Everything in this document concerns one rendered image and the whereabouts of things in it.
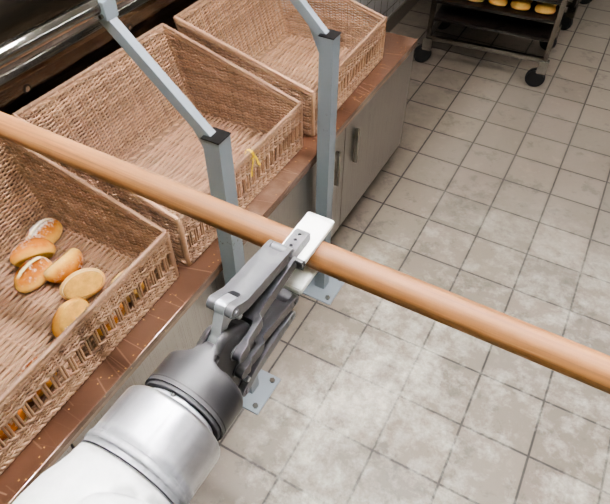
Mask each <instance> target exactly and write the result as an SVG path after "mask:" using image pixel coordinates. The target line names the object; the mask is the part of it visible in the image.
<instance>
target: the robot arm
mask: <svg viewBox="0 0 610 504"><path fill-rule="evenodd" d="M333 226H334V221H333V220H331V219H328V218H325V217H323V216H320V215H317V214H315V213H312V212H307V214H306V215H305V216H304V217H303V219H302V220H301V221H300V222H299V224H298V225H297V226H296V227H295V228H294V230H293V231H292V232H291V233H290V235H289V236H288V237H287V238H286V240H285V241H284V242H283V243H282V244H281V243H278V242H276V241H273V240H271V239H270V240H268V241H267V242H266V243H265V244H264V245H263V246H262V248H261V249H260V250H259V251H258V252H257V253H256V254H255V255H254V256H253V257H252V258H251V259H250V260H249V261H248V262H247V263H246V264H245V265H244V266H243V267H242V268H241V270H240V271H239V272H238V273H237V274H236V275H235V276H234V277H233V278H232V279H231V280H230V281H229V282H228V283H227V284H226V285H225V286H224V287H223V288H221V289H220V290H218V291H216V292H215V293H213V294H211V295H210V296H209V298H208V299H207V302H206V307H207V308H209V309H211V310H213V311H214V315H213V321H212V324H211V325H210V326H208V327H207V328H206V329H205V330H204V332H203V333H202V335H201V337H200V339H199V341H198V342H197V345H196V347H194V348H192V349H188V350H175V351H172V352H171V353H169V354H168V355H167V357H166V358H165V359H164V360H163V361H162V363H161V364H160V365H159V366H158V367H157V368H156V370H155V371H154V372H153V373H152V374H151V375H150V377H149V378H148V379H147V380H146V382H145V385H133V386H131V387H129V388H128V389H127V390H126V391H125V392H124V393H123V394H122V395H121V396H120V398H119V399H118V400H117V401H116V402H115V403H114V405H113V406H112V407H111V408H110V409H109V410H108V411H107V413H106V414H105V415H104V416H103V417H102V418H101V420H100V421H99V422H98V423H97V424H96V425H95V426H94V428H92V429H90V430H89V431H88V432H87V434H86V435H85V437H84V439H83V440H82V441H81V442H80V443H79V444H78V445H77V446H76V447H75V448H74V449H73V450H72V451H71V452H70V453H69V454H68V455H67V456H66V457H64V458H63V459H62V460H61V461H59V462H58V463H57V464H55V465H54V466H52V467H50V468H49V469H47V470H46V471H45V472H43V473H42V474H41V475H40V476H39V477H38V478H37V479H35V480H34V481H33V482H32V483H31V484H30V485H29V486H28V487H27V488H26V489H25V490H24V491H23V492H22V493H21V494H20V495H19V496H18V497H17V498H16V499H15V501H14V502H13V503H12V504H189V502H190V501H191V499H192V498H193V496H194V495H195V493H196V492H197V490H198V489H199V487H200V486H201V484H202V483H203V481H204V480H205V478H206V477H207V475H208V474H209V473H210V471H211V470H212V468H213V467H214V465H215V464H216V462H217V461H218V459H219V457H220V447H219V444H218V441H219V440H221V439H222V437H223V436H224V434H225V433H226V432H227V430H228V429H229V427H230V426H231V424H232V423H233V421H234V420H235V419H236V417H237V416H238V414H239V413H240V411H241V410H242V407H243V397H245V396H246V395H247V394H248V393H249V391H250V388H251V386H252V384H253V382H254V380H255V378H256V376H257V374H258V373H259V371H260V370H261V368H262V367H263V365H264V364H265V362H266V361H267V359H268V358H269V356H270V355H271V353H272V352H273V350H274V349H275V347H276V345H277V344H278V342H279V341H280V339H281V338H282V336H283V335H284V333H285V332H286V330H287V329H288V327H289V326H290V324H291V323H292V321H293V320H294V318H295V315H296V312H295V311H292V309H293V308H294V307H295V306H296V305H297V303H298V299H299V296H297V295H298V294H299V295H300V294H302V293H303V291H304V290H305V289H306V287H307V286H308V284H309V283H310V282H311V280H312V279H313V278H314V276H315V275H316V274H317V272H318V271H316V270H314V269H311V268H309V267H307V266H305V264H306V263H307V261H308V260H309V259H310V257H311V256H312V255H313V253H314V252H315V251H316V249H317V248H318V247H319V245H320V244H321V242H322V241H323V240H324V238H325V237H326V236H327V234H328V233H329V232H330V230H331V229H332V228H333ZM242 396H243V397H242Z"/></svg>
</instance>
